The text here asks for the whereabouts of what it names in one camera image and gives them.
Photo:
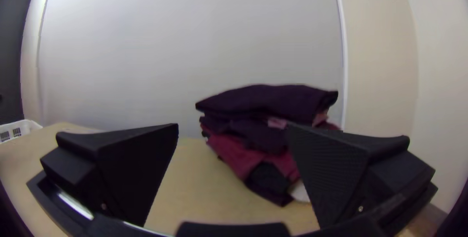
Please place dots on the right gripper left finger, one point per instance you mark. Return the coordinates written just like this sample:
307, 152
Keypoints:
124, 171

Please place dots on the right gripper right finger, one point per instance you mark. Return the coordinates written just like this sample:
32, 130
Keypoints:
347, 178

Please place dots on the black t-shirt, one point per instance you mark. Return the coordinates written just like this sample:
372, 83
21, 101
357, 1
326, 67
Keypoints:
267, 101

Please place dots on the pile of folded clothes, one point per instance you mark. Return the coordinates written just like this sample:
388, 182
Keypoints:
241, 153

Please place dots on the white laundry basket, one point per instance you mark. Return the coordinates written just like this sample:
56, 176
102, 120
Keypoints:
14, 131

